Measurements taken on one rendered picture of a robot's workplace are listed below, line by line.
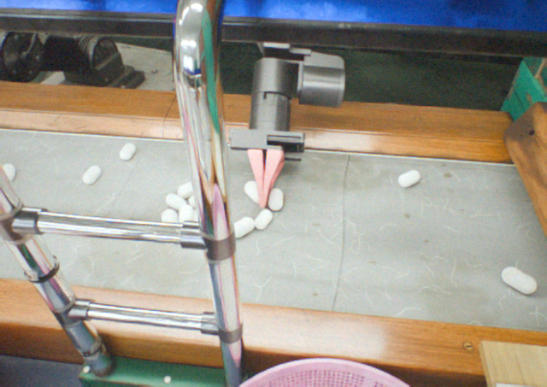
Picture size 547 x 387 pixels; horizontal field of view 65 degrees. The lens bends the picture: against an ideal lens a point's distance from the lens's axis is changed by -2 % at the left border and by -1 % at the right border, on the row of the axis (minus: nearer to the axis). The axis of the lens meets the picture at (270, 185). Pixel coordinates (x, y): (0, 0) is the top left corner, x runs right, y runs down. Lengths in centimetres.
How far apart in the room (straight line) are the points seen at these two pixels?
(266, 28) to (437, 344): 35
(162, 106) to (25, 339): 42
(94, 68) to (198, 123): 113
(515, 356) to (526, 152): 29
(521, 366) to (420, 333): 9
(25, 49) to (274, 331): 88
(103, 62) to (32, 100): 50
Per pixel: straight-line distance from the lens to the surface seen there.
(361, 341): 48
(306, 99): 62
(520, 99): 85
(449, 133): 76
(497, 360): 50
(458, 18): 35
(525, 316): 59
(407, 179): 66
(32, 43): 115
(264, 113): 59
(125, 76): 142
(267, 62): 62
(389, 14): 34
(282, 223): 60
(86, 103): 84
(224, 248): 29
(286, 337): 48
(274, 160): 57
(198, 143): 23
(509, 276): 59
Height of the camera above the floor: 119
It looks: 44 degrees down
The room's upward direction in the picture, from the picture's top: straight up
